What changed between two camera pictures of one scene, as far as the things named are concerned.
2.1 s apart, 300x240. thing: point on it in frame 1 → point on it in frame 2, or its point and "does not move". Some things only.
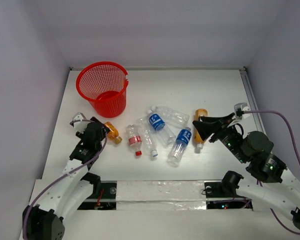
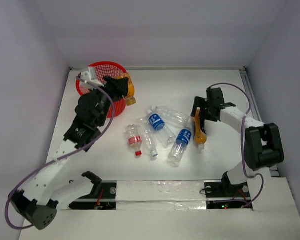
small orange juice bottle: x=113 y=134 → x=130 y=99
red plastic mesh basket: x=104 y=84 does not move
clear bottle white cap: x=143 y=125 does not move
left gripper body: x=100 y=127 → x=112 y=85
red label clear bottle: x=134 y=138 does not move
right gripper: x=212 y=124 → x=201 y=102
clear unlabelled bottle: x=172 y=117 does not move
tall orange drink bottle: x=198 y=138 does not move
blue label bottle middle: x=166 y=137 does not move
